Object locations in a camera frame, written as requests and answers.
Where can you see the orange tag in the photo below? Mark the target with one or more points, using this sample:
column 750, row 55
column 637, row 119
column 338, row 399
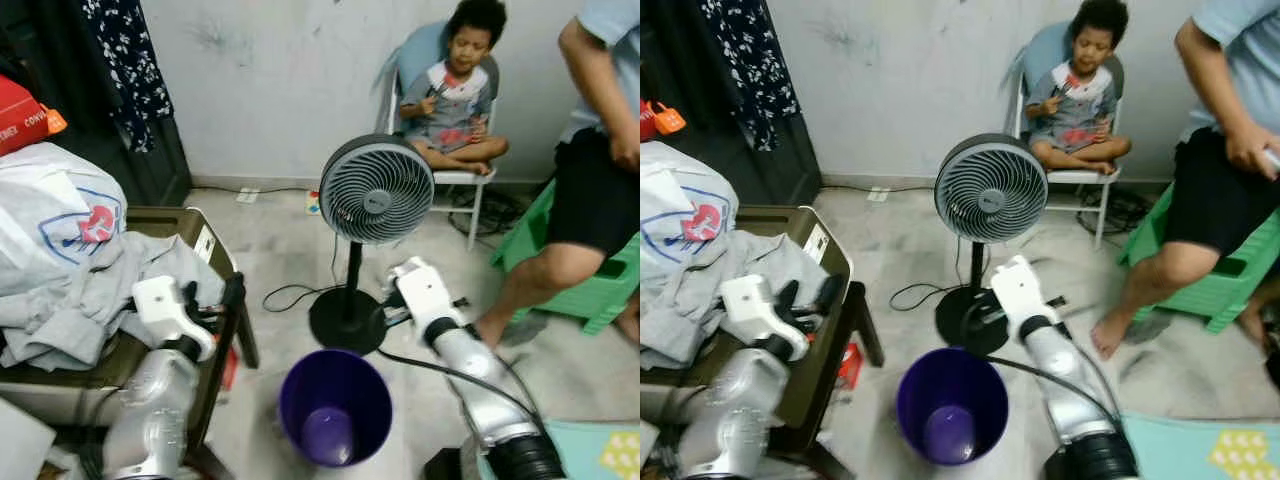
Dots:
column 670, row 120
column 54, row 122

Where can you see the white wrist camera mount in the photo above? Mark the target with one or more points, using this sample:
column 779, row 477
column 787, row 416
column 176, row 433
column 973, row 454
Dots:
column 160, row 300
column 1022, row 292
column 748, row 298
column 425, row 295

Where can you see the white paper label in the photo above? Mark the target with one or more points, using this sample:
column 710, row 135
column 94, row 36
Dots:
column 815, row 243
column 204, row 245

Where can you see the child in grey shirt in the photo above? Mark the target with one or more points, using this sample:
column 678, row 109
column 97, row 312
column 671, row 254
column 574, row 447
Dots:
column 1080, row 100
column 455, row 100

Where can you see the white metal chair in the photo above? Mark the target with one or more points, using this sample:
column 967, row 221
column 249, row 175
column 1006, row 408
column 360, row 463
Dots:
column 460, row 178
column 1085, row 177

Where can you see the dark floral garment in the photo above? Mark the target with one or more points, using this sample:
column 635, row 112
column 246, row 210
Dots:
column 125, row 60
column 750, row 60

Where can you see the adult in black shorts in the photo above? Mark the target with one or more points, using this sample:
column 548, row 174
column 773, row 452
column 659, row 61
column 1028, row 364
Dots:
column 1210, row 190
column 595, row 190

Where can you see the dark wardrobe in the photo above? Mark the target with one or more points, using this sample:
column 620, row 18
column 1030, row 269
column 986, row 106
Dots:
column 800, row 180
column 165, row 180

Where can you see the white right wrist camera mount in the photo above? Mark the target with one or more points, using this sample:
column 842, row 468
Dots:
column 425, row 295
column 1022, row 292

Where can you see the white cardboard sheet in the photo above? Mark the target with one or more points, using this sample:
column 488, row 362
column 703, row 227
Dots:
column 22, row 445

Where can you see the green plastic stool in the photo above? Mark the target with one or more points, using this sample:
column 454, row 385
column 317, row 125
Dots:
column 590, row 300
column 1230, row 280

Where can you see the red cardboard box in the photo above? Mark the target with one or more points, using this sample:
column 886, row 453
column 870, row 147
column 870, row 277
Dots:
column 230, row 368
column 850, row 365

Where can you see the light blue cloth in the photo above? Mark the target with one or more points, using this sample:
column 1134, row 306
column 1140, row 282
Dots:
column 415, row 55
column 1045, row 50

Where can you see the grey slipper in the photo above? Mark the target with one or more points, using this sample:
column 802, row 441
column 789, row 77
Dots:
column 1150, row 328
column 525, row 330

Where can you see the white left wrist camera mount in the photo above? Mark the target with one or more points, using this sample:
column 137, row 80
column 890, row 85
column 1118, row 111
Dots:
column 748, row 298
column 160, row 300

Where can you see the purple plastic bucket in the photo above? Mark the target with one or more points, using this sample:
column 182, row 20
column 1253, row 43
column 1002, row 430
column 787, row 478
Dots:
column 300, row 400
column 918, row 400

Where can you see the black grey pedestal fan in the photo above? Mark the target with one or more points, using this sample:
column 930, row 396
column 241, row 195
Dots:
column 990, row 190
column 375, row 190

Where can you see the white bag with red print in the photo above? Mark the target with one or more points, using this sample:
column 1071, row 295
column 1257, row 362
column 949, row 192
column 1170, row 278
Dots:
column 670, row 200
column 50, row 200

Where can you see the olive brown side table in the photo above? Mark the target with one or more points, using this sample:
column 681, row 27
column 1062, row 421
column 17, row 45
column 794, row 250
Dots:
column 170, row 222
column 790, row 222

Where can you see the teal blanket with colourful shapes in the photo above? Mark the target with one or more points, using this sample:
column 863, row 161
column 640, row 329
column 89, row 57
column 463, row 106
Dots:
column 1170, row 450
column 570, row 450

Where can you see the grey crumpled garment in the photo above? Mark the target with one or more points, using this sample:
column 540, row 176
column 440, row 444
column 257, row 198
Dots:
column 90, row 310
column 710, row 300

